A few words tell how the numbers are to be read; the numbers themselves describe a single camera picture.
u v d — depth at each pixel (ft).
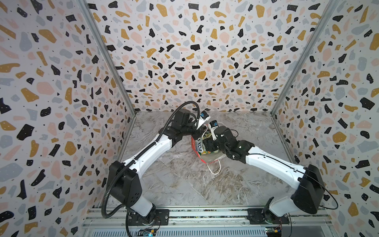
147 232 2.30
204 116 2.21
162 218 2.41
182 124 2.02
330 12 2.36
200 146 2.80
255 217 2.41
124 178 1.44
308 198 1.34
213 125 2.27
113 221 2.40
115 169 1.41
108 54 2.83
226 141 1.94
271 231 2.35
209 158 2.85
